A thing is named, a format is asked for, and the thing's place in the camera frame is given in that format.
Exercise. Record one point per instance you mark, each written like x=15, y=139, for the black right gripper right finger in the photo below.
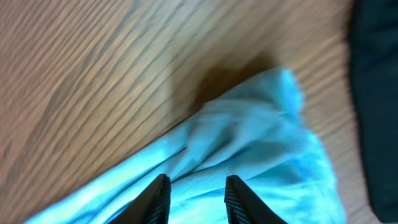
x=243, y=206

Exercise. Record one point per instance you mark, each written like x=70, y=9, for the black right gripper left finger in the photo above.
x=152, y=205

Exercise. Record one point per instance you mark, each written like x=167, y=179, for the light blue t-shirt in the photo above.
x=254, y=131

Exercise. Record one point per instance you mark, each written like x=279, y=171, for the black garment at right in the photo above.
x=373, y=78

